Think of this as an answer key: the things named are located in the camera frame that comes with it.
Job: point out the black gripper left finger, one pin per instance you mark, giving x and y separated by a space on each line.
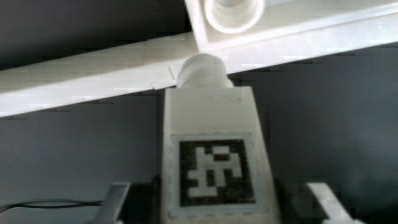
129 206

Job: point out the white obstacle fence rail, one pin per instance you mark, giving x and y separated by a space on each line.
138 67

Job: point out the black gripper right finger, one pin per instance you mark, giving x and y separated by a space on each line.
312 206

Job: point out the white square tabletop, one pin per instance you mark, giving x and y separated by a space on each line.
237 22

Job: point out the white table leg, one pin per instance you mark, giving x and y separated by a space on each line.
218 183

